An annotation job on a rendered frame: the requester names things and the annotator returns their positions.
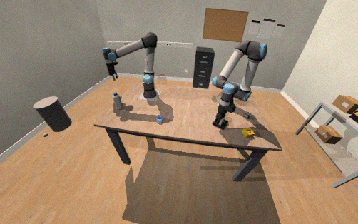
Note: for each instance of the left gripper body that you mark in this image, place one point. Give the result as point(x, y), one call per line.
point(223, 108)

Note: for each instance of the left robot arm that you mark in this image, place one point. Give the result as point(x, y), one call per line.
point(256, 52)

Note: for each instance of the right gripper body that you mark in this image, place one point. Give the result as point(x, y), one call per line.
point(110, 66)

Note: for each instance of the white bottle with blue cap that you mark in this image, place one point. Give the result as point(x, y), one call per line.
point(117, 101)

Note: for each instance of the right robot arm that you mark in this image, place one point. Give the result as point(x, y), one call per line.
point(150, 42)

